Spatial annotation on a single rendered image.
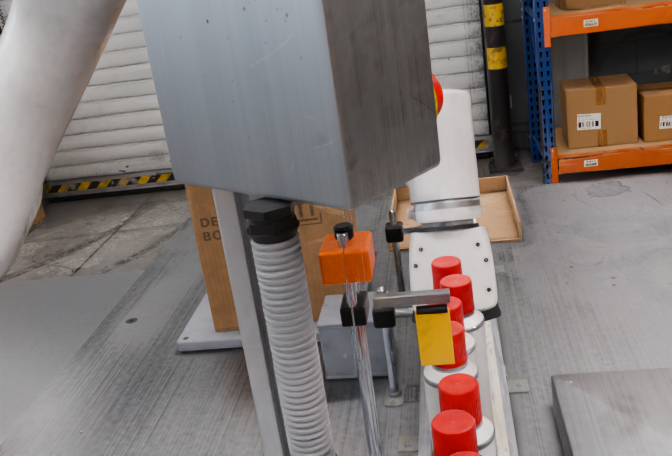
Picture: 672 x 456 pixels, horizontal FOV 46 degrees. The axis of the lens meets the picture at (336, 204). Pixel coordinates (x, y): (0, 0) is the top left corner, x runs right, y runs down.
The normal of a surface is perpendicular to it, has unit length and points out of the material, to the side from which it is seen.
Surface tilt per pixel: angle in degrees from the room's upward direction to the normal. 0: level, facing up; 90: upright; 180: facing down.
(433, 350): 90
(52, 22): 124
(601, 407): 0
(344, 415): 0
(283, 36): 90
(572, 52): 90
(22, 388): 0
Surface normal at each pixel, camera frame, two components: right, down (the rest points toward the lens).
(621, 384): -0.14, -0.94
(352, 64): 0.74, 0.11
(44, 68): 0.15, 0.53
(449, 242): -0.14, -0.08
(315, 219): -0.03, 0.33
